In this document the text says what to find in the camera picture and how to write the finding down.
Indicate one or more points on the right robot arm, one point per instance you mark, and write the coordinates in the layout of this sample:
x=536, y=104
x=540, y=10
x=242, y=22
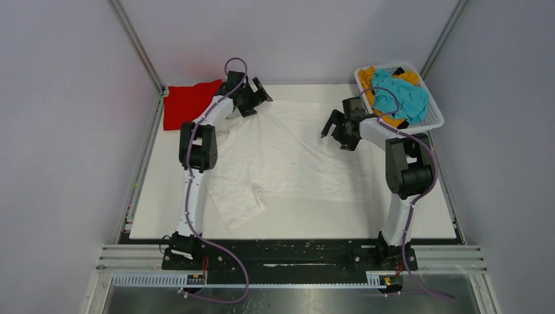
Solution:
x=409, y=173

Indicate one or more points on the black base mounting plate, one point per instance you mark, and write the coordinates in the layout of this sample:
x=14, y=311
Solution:
x=286, y=261

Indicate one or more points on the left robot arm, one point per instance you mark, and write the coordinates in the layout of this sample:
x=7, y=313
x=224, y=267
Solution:
x=198, y=154

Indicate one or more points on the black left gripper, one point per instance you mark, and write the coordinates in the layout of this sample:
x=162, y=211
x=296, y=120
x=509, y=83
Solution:
x=246, y=110

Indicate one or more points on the teal t-shirt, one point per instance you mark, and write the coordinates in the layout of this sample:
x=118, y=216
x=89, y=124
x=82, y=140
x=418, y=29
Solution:
x=401, y=95

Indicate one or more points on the folded red t-shirt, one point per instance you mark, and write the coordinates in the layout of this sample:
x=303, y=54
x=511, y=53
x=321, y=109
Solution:
x=187, y=103

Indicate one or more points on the white slotted cable duct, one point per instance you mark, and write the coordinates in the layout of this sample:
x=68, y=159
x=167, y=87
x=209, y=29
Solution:
x=184, y=280

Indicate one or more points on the white plastic basket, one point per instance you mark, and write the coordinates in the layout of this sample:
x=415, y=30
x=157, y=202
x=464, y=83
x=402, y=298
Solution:
x=398, y=91

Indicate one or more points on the white t-shirt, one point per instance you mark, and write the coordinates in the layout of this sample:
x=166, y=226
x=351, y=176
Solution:
x=279, y=151

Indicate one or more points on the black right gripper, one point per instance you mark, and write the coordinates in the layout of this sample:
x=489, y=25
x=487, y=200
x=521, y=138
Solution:
x=348, y=143

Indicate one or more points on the orange t-shirt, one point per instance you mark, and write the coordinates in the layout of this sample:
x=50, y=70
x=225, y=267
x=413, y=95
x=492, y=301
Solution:
x=368, y=78

